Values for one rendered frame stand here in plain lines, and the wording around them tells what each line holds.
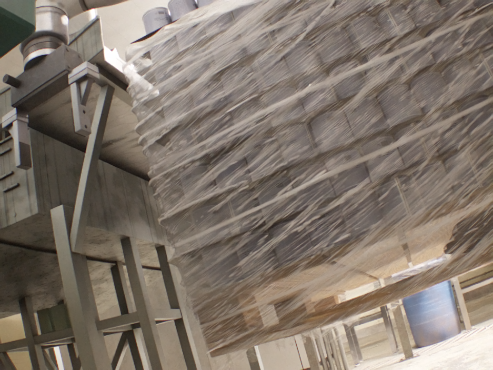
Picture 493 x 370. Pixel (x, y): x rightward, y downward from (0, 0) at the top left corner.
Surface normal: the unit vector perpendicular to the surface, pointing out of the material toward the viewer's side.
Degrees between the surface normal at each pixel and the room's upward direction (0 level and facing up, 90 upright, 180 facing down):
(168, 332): 90
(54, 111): 180
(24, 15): 90
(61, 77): 180
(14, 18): 135
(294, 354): 90
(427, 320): 92
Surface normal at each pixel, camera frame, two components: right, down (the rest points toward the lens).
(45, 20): 0.43, -0.38
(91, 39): -0.55, -0.11
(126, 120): 0.26, 0.92
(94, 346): 0.92, -0.32
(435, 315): -0.20, -0.21
